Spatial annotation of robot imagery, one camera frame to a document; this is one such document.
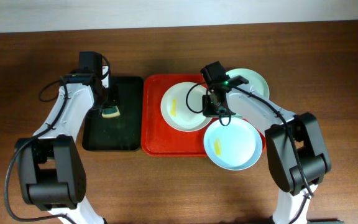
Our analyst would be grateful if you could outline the red plastic tray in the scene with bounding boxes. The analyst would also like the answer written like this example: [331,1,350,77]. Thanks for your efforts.
[140,73,266,157]

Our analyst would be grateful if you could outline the mint green plate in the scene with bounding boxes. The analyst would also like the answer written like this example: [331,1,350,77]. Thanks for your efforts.
[224,68,270,119]

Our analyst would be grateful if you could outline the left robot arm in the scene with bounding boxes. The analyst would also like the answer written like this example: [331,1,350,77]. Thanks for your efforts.
[14,65,111,223]

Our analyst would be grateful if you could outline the green and yellow sponge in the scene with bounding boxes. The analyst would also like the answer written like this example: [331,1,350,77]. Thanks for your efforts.
[102,106,121,118]

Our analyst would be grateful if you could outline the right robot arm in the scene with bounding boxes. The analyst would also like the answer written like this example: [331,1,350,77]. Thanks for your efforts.
[203,75,332,223]

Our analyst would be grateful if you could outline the light blue plate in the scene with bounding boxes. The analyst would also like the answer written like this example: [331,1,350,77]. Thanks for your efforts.
[203,118,264,171]

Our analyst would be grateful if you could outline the black plastic tray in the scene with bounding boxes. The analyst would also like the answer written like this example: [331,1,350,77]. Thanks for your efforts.
[82,77,144,151]

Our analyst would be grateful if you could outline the white plate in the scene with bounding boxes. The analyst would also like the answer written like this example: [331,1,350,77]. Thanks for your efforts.
[160,82,212,132]

